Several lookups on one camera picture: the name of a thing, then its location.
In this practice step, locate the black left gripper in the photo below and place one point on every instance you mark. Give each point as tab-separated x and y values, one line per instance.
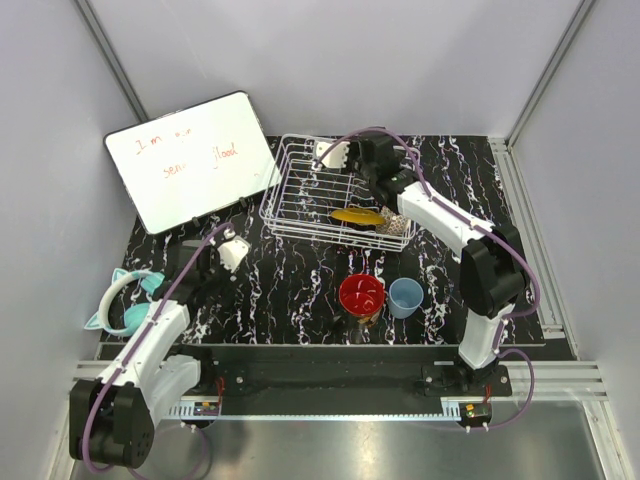
224	290

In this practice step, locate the white whiteboard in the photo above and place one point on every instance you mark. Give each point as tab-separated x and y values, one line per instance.
193	162

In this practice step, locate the beige red patterned bowl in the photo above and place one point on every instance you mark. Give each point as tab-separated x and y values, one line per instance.
395	224

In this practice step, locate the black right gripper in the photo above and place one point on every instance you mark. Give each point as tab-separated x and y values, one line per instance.
352	148

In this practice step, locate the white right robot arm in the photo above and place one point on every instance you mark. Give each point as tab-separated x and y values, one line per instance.
492	266

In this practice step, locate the white wire dish rack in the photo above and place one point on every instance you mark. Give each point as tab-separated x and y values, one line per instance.
299	199

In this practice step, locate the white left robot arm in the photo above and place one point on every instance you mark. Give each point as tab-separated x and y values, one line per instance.
113	418

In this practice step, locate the teal cat ear headphones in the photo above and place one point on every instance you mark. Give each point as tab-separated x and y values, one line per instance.
126	302

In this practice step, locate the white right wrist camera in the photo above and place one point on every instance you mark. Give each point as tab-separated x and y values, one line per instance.
328	155

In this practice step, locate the yellow round plate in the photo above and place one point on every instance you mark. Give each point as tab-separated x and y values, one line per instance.
358	216

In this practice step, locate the black floral square plate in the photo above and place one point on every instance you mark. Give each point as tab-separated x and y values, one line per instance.
362	227

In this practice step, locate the light blue plastic cup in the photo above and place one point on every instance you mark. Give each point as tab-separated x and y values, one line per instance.
405	296

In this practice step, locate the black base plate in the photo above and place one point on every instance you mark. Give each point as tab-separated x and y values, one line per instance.
334	381

